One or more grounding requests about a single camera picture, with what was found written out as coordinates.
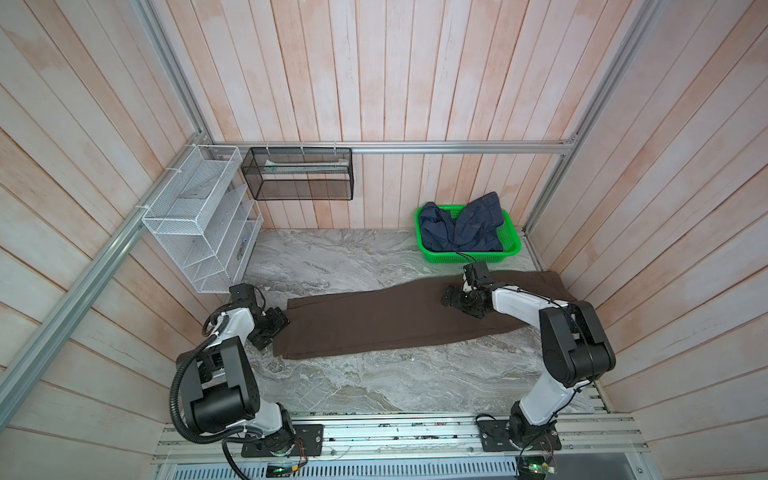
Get brown trousers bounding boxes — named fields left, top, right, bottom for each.
left=272, top=269, right=577, bottom=361

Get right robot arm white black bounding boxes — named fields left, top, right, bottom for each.
left=441, top=284, right=616, bottom=449

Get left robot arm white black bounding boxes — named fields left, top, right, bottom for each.
left=169, top=306, right=296, bottom=456

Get navy blue trousers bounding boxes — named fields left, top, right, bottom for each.
left=417, top=192, right=505, bottom=253

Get green plastic basket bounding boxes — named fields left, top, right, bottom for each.
left=413, top=203, right=522, bottom=264

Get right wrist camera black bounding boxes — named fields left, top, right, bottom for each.
left=463, top=261, right=493, bottom=292

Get white wire mesh shelf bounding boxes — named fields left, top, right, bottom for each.
left=143, top=145, right=264, bottom=294

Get black mesh wall basket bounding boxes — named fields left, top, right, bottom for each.
left=241, top=146, right=355, bottom=201

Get aluminium mounting rail base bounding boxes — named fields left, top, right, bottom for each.
left=152, top=410, right=649, bottom=480

